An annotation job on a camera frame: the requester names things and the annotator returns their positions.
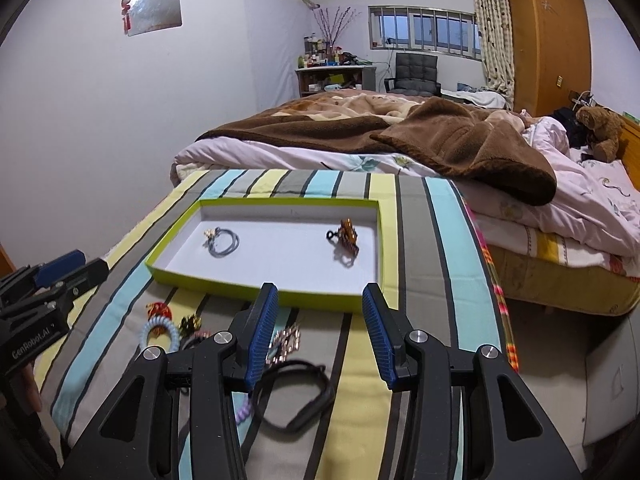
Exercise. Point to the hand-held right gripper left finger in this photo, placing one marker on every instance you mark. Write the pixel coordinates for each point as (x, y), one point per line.
(260, 330)

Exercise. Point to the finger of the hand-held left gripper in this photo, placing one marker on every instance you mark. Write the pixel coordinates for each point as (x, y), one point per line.
(60, 266)
(85, 277)

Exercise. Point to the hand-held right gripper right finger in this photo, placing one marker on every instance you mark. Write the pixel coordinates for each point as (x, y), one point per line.
(377, 340)

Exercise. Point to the rhinestone hair clip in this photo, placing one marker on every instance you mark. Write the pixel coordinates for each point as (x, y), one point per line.
(286, 342)

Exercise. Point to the orange beaded hair clip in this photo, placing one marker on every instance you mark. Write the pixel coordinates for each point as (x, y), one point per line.
(190, 322)

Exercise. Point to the red beaded hair ornament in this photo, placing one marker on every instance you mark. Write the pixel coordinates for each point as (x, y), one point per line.
(159, 310)

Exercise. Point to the green cardboard tray box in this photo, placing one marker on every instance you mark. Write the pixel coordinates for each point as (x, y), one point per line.
(280, 245)

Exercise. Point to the black wristband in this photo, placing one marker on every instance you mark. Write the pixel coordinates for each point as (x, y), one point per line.
(312, 410)

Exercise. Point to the wooden door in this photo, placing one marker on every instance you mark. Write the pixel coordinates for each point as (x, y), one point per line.
(5, 262)

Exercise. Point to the striped cloth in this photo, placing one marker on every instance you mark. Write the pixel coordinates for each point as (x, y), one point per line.
(430, 270)

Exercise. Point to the amber hair claw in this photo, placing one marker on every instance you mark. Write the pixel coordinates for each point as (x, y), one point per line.
(346, 240)

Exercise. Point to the yellow mattress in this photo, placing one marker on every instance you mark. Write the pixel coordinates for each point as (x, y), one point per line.
(550, 280)

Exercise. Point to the brown fleece blanket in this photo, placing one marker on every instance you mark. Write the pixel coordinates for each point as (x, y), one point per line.
(450, 140)

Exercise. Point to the white cabinet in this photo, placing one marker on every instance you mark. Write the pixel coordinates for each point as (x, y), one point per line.
(610, 385)

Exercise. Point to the pink duvet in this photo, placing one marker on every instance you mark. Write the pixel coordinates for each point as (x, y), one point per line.
(575, 195)

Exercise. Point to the red hanging ornament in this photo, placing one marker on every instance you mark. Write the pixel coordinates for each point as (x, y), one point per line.
(126, 15)

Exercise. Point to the white clothes pile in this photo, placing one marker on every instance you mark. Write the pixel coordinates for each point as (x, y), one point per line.
(475, 97)

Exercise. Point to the grey desk shelf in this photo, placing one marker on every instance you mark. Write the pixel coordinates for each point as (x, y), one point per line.
(367, 77)

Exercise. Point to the black chair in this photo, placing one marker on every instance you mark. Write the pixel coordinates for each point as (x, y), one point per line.
(417, 67)

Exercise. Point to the group of bottles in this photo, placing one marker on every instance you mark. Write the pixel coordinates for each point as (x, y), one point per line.
(315, 57)

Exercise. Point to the black bag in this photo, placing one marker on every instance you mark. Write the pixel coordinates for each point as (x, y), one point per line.
(570, 120)

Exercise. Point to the vase of purple branches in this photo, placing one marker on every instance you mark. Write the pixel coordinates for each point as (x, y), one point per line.
(334, 30)

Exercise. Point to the brown teddy bear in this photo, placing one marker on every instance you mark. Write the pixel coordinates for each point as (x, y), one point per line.
(600, 125)

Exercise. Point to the barred window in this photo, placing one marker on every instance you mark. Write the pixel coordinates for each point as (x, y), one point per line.
(425, 30)

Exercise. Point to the wooden headboard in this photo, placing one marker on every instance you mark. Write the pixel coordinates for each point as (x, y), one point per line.
(631, 145)

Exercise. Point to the patterned curtain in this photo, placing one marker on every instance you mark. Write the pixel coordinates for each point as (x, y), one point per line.
(492, 35)

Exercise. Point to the wooden wardrobe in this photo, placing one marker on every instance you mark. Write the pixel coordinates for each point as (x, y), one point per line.
(545, 35)

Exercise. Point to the silver wall sheet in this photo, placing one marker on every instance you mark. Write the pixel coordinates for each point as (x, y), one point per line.
(155, 7)

